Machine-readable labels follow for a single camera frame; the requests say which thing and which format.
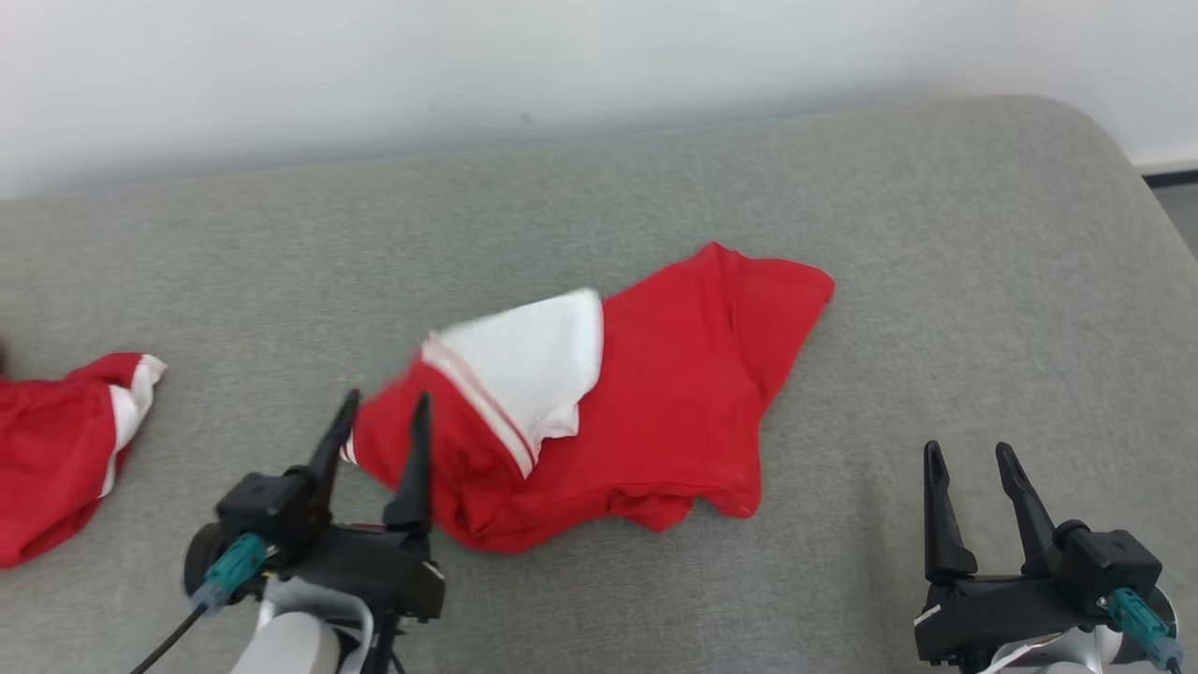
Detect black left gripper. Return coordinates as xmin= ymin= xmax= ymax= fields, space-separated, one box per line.
xmin=184 ymin=388 xmax=446 ymax=623

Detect red shorts with white stripes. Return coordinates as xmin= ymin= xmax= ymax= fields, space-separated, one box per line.
xmin=0 ymin=353 xmax=168 ymax=569

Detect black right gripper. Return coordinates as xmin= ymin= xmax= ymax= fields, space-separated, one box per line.
xmin=914 ymin=440 xmax=1180 ymax=671

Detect grey fabric sofa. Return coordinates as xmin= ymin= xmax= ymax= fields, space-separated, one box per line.
xmin=0 ymin=94 xmax=1198 ymax=674

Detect right arm black cable teal plug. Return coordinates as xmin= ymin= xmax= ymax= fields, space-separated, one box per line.
xmin=1104 ymin=588 xmax=1186 ymax=673

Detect red Bulls 23 jersey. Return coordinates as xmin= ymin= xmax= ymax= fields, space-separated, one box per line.
xmin=342 ymin=242 xmax=837 ymax=553

